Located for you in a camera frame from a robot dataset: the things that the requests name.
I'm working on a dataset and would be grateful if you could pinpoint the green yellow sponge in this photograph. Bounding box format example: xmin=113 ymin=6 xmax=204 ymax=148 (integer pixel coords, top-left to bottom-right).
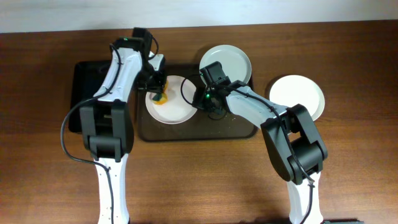
xmin=152 ymin=81 xmax=169 ymax=105

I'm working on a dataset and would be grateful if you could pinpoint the pink plate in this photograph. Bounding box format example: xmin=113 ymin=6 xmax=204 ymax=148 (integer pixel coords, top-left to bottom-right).
xmin=145 ymin=75 xmax=197 ymax=124

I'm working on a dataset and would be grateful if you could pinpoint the pale green plate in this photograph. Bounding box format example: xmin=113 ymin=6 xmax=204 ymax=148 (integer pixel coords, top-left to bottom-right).
xmin=199 ymin=45 xmax=252 ymax=84

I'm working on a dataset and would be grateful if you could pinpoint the white plate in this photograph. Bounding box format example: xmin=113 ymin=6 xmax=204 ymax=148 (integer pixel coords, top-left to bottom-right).
xmin=269 ymin=75 xmax=325 ymax=121

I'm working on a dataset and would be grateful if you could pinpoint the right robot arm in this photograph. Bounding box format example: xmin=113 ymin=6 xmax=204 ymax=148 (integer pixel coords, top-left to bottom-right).
xmin=192 ymin=61 xmax=328 ymax=223

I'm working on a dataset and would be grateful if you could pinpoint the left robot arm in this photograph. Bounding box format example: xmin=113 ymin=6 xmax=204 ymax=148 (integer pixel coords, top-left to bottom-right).
xmin=79 ymin=27 xmax=167 ymax=223

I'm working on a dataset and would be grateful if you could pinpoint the dark brown tray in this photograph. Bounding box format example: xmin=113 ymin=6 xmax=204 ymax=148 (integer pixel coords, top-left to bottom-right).
xmin=137 ymin=63 xmax=258 ymax=142

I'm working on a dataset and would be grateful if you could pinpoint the black small tray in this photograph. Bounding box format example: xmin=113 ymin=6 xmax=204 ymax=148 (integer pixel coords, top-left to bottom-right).
xmin=68 ymin=60 xmax=111 ymax=134

